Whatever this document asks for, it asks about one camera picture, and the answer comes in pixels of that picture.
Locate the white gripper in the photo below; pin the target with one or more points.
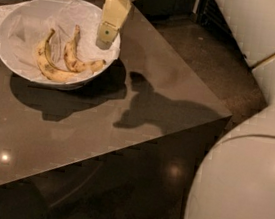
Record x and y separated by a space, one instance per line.
112 18

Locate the yellow banana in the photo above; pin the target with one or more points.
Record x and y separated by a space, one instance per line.
45 63
72 61

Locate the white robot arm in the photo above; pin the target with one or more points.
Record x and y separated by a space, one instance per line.
236 179

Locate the white bowl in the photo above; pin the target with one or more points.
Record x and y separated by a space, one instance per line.
26 26

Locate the white paper bowl liner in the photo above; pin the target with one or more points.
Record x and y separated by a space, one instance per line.
54 43

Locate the black slatted appliance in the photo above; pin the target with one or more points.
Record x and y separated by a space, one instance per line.
219 28

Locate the grey square table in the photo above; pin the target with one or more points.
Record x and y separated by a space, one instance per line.
125 146

